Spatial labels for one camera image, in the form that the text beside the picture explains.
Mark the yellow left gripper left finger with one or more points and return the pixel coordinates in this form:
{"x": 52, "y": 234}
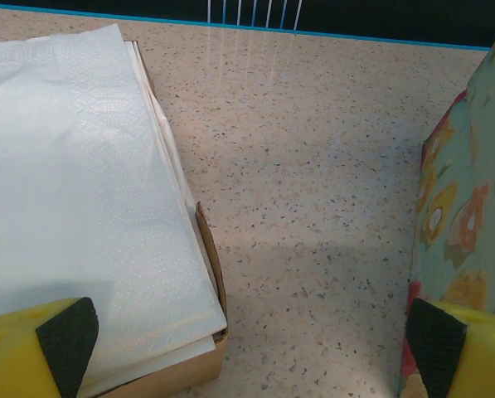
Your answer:
{"x": 11, "y": 356}

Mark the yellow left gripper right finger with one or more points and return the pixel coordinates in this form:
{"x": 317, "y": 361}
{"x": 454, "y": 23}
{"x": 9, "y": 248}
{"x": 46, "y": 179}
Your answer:
{"x": 479, "y": 360}

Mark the floral paper gift bag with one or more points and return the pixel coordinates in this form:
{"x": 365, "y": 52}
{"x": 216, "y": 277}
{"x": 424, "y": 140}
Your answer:
{"x": 471, "y": 186}

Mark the white paper napkin stack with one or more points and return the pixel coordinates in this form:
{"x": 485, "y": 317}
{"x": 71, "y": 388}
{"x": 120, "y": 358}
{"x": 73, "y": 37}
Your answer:
{"x": 64, "y": 166}

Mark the brown cardboard napkin box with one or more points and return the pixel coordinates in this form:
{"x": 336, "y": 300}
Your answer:
{"x": 212, "y": 248}

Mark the blue table border frame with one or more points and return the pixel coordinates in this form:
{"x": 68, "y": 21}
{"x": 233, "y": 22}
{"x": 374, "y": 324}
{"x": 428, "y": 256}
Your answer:
{"x": 272, "y": 28}

